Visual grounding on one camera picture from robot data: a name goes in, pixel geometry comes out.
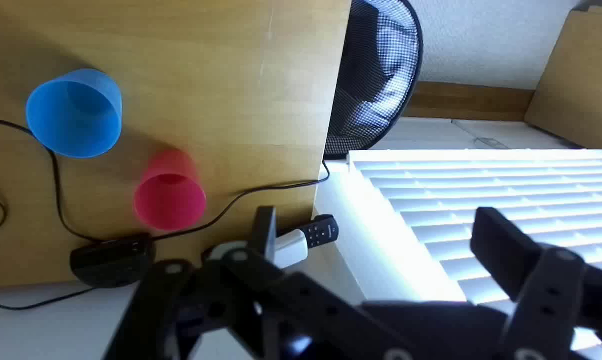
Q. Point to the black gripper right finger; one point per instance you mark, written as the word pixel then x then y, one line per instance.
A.
pixel 546 281

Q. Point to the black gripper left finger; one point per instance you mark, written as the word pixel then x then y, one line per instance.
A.
pixel 201 293

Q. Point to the pink plastic cup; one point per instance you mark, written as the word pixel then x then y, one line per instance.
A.
pixel 170 197

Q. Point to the blue plastic cup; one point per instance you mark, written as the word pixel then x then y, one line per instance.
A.
pixel 76 112

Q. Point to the black round adapter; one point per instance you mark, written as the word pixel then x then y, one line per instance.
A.
pixel 110 260

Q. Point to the white window blinds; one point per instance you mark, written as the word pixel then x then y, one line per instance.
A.
pixel 486 186

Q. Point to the black remote control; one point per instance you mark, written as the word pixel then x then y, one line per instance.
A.
pixel 321 230

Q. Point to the small light wood dresser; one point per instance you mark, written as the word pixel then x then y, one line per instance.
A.
pixel 581 81

